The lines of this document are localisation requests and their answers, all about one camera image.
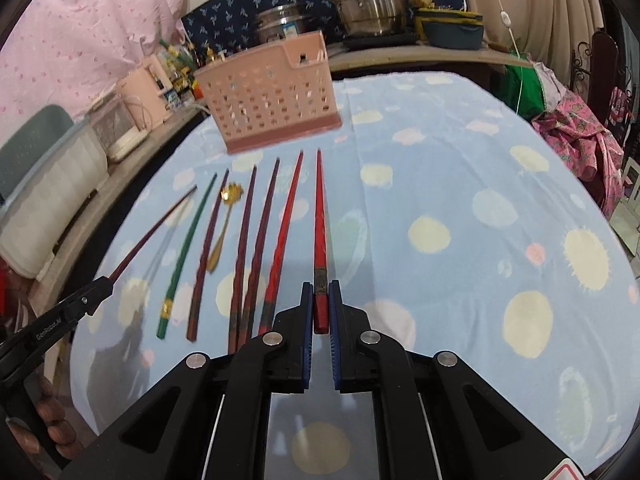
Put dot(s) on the green chopstick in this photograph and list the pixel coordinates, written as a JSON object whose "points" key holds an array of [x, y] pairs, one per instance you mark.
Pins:
{"points": [[187, 245]]}

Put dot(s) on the blue basin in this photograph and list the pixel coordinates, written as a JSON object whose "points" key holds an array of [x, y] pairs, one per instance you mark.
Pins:
{"points": [[452, 35]]}

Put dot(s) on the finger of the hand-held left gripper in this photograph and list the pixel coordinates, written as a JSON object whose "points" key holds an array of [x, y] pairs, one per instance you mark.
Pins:
{"points": [[87, 300]]}

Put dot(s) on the pink dotted curtain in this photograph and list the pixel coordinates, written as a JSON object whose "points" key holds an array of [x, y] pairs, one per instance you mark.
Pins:
{"points": [[90, 25]]}

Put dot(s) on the steel rice cooker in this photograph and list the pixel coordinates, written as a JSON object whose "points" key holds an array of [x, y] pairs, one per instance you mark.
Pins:
{"points": [[280, 22]]}

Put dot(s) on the yellow basin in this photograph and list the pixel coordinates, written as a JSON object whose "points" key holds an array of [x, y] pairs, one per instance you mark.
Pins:
{"points": [[450, 14]]}

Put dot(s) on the dark wooden chair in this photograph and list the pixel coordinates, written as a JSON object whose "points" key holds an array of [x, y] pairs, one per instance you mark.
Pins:
{"points": [[600, 70]]}

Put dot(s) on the pink patterned cloth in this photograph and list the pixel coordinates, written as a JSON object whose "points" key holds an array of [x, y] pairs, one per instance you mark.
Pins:
{"points": [[575, 145]]}

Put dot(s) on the blue dotted tablecloth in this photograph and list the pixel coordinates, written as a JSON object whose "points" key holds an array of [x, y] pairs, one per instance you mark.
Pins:
{"points": [[425, 185]]}

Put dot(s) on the pink perforated utensil basket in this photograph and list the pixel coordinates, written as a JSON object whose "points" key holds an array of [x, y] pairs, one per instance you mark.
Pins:
{"points": [[270, 95]]}

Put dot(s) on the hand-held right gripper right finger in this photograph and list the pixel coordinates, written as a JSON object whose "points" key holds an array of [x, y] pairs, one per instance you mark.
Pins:
{"points": [[334, 340]]}

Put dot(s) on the thin dark red chopstick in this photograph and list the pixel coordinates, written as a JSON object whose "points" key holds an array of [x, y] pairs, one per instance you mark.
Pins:
{"points": [[150, 237]]}

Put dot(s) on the black induction cooktop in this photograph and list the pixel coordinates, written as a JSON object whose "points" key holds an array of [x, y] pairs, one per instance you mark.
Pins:
{"points": [[380, 41]]}

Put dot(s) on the person's left hand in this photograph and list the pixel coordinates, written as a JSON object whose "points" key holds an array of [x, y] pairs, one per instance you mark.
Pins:
{"points": [[47, 407]]}

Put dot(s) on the beige curtain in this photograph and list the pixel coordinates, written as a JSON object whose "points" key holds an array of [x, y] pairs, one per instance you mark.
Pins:
{"points": [[540, 5]]}

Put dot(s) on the small white jar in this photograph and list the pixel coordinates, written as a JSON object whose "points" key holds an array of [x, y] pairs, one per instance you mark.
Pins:
{"points": [[173, 99]]}

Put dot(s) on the gold spoon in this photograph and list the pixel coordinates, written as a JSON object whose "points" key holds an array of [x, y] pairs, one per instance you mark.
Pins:
{"points": [[220, 245]]}

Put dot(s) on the navy floral cloth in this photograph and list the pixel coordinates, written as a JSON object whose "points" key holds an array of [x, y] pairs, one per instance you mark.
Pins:
{"points": [[235, 5]]}

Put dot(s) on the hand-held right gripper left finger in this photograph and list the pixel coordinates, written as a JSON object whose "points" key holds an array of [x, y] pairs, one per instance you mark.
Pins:
{"points": [[306, 340]]}

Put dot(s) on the white dish container grey lid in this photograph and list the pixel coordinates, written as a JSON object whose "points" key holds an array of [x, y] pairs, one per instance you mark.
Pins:
{"points": [[50, 195]]}

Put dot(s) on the dark brown chopstick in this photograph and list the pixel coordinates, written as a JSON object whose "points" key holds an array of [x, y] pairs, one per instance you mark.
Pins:
{"points": [[207, 255]]}

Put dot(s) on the green cloth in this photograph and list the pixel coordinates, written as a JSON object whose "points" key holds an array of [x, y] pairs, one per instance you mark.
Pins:
{"points": [[530, 90]]}

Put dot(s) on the white appliance with clear lid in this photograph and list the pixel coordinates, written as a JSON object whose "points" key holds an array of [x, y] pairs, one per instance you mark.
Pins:
{"points": [[122, 127]]}

